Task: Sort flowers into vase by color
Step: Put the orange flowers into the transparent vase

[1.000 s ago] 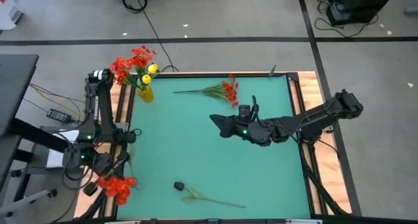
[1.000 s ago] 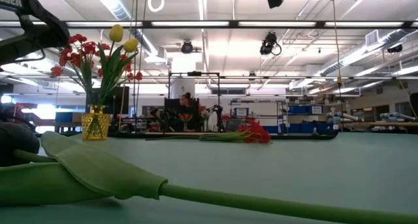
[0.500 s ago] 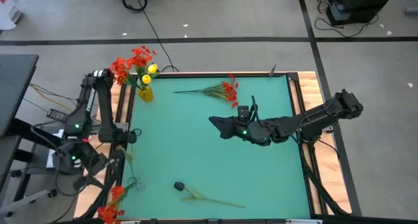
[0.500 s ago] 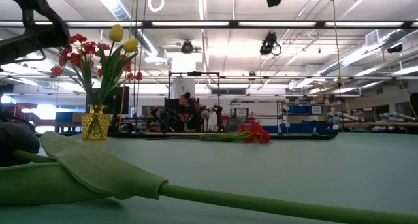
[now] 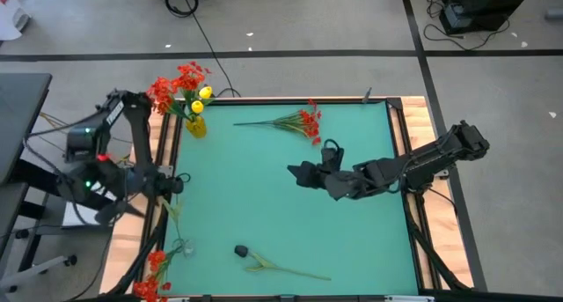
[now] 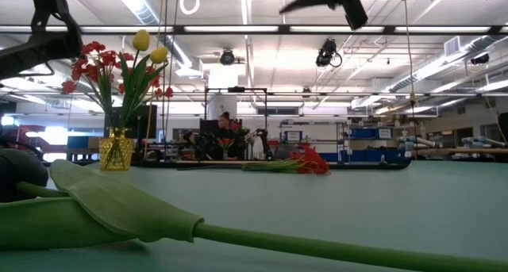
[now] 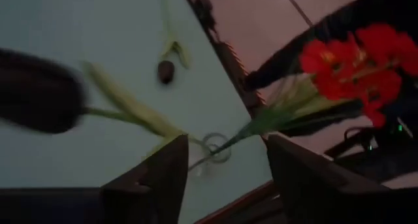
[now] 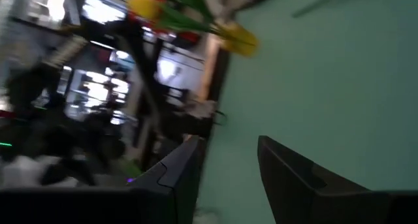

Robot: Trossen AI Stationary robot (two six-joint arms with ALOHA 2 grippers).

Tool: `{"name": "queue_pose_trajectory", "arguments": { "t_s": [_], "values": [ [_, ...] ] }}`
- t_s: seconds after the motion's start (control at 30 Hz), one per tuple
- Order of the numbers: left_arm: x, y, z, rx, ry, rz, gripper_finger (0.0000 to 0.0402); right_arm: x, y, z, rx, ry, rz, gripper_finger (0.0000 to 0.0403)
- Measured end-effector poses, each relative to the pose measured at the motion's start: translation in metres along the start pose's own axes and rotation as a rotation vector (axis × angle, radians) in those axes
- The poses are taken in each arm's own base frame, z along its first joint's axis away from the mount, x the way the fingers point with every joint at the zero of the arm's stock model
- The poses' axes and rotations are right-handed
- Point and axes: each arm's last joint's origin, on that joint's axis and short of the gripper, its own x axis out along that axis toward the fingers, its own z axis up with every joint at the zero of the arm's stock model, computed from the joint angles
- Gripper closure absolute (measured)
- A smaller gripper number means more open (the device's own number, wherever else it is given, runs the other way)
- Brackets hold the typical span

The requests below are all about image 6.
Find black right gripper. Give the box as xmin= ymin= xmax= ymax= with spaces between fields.
xmin=279 ymin=0 xmax=370 ymax=32

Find yellow tulip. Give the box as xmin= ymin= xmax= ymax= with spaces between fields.
xmin=130 ymin=45 xmax=170 ymax=130
xmin=118 ymin=29 xmax=152 ymax=130

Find yellow glass vase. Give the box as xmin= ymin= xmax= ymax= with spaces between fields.
xmin=98 ymin=127 xmax=137 ymax=172

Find black light bar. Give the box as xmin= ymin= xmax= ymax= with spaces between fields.
xmin=0 ymin=24 xmax=508 ymax=36

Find black ceiling spotlight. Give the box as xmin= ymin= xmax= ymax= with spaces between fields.
xmin=470 ymin=52 xmax=491 ymax=66
xmin=314 ymin=37 xmax=344 ymax=69
xmin=219 ymin=48 xmax=237 ymax=67

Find blue storage bins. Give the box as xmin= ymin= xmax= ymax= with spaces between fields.
xmin=349 ymin=127 xmax=394 ymax=140
xmin=317 ymin=148 xmax=410 ymax=164

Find pink flower bouquet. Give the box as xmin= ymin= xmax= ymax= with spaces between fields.
xmin=242 ymin=128 xmax=258 ymax=160

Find person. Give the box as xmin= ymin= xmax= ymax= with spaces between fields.
xmin=216 ymin=111 xmax=244 ymax=161

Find small red flower bouquet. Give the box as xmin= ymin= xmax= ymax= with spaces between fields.
xmin=217 ymin=136 xmax=236 ymax=160

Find wooden table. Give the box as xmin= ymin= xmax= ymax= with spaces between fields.
xmin=412 ymin=147 xmax=508 ymax=162

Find green table mat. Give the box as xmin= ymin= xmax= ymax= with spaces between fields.
xmin=0 ymin=160 xmax=508 ymax=272

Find black monitor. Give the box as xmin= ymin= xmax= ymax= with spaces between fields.
xmin=105 ymin=104 xmax=159 ymax=141

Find red storage rack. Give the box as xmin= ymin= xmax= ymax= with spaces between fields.
xmin=7 ymin=123 xmax=56 ymax=154

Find black station frame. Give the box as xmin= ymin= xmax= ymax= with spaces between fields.
xmin=203 ymin=86 xmax=269 ymax=162

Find white hanging ring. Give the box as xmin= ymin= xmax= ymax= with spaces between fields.
xmin=179 ymin=0 xmax=201 ymax=16

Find silver ventilation duct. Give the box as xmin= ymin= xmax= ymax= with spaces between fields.
xmin=387 ymin=36 xmax=508 ymax=94
xmin=113 ymin=0 xmax=194 ymax=69

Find yellow hanging rope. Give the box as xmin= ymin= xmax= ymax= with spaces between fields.
xmin=401 ymin=0 xmax=418 ymax=109

